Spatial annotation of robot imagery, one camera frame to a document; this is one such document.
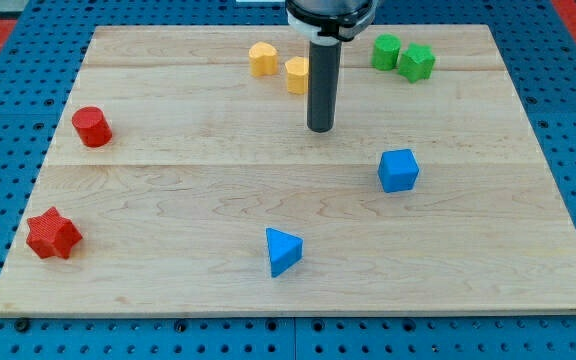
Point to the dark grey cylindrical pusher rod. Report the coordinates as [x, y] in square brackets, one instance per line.
[324, 64]

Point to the red cylinder block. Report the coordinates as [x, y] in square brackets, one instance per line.
[91, 126]

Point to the green star block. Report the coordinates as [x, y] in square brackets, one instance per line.
[416, 62]

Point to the yellow pentagon block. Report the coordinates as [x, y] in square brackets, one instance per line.
[297, 74]

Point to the black white robot end flange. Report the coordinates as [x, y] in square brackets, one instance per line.
[330, 20]

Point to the green cylinder block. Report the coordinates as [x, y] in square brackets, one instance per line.
[386, 48]

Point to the blue triangle block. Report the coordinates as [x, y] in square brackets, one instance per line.
[285, 250]

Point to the yellow heart block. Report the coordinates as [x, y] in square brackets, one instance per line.
[263, 59]

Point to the wooden board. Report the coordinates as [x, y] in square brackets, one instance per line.
[205, 157]

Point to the blue cube block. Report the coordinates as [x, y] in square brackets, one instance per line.
[398, 170]

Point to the red star block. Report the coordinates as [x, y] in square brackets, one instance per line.
[52, 235]

